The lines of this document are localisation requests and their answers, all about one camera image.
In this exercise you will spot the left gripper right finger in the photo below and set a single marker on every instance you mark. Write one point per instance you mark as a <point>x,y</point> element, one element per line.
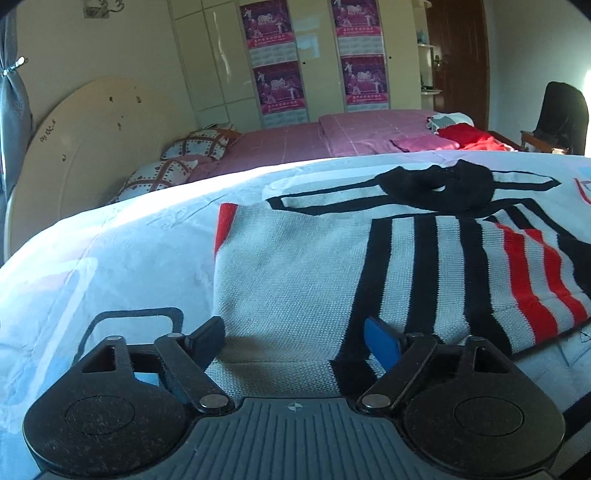
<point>467,409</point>

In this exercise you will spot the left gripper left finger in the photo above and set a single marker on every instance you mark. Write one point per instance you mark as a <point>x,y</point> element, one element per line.
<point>124,408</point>

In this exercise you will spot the striped knit child sweater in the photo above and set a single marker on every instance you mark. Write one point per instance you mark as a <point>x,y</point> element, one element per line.
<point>452,252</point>

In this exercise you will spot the red clothing pile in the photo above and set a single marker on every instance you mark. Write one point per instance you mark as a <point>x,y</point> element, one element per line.
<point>470,138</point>

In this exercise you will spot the blue patterned bed sheet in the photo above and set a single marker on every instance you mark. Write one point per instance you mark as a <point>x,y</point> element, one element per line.
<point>143,268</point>

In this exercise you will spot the near patterned pillow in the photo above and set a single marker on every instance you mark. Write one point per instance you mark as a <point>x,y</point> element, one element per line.
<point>156,176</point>

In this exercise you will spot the patterned pillow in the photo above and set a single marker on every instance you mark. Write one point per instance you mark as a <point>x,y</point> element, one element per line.
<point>156,176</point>
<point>211,143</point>

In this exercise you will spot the cream round headboard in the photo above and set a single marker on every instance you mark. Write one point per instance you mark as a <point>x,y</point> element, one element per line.
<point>85,149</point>

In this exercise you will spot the folded pink cloth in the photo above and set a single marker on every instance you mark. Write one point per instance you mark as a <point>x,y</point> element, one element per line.
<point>430,142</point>

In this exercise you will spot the far patterned pillow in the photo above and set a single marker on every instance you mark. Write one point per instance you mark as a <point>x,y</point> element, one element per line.
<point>211,143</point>

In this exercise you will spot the white patterned garment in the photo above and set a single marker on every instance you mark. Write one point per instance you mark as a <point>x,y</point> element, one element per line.
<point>440,121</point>

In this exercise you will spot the pink plaid bed cover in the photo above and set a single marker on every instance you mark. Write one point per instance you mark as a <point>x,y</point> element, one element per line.
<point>332,136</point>

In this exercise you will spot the black office chair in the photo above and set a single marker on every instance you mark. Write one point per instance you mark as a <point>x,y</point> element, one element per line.
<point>563,121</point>

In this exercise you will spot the blue curtain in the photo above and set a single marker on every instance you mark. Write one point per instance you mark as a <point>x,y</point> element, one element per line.
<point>16,117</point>

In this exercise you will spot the lower left pink poster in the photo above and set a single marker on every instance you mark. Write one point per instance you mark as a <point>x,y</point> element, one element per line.
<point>281,95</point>

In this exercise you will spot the pink poster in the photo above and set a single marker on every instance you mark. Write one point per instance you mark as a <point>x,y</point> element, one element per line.
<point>365,82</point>
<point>268,32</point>
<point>358,27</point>
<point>281,95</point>

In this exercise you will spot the lower right pink poster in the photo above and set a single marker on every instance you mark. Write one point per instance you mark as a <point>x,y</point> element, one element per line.
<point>365,82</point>

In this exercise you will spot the brown wooden door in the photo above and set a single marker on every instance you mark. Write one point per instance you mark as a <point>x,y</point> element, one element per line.
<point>461,71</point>

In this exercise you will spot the white corner shelves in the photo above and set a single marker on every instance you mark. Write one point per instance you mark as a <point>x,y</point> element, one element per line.
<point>426,52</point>

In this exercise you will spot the upper right pink poster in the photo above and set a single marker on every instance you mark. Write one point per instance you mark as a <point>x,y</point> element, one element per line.
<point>358,27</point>

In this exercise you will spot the upper left pink poster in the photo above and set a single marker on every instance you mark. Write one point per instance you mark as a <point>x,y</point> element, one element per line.
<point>268,32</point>

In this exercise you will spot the wall lamp sconce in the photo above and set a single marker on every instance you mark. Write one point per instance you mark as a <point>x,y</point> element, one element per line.
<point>102,9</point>

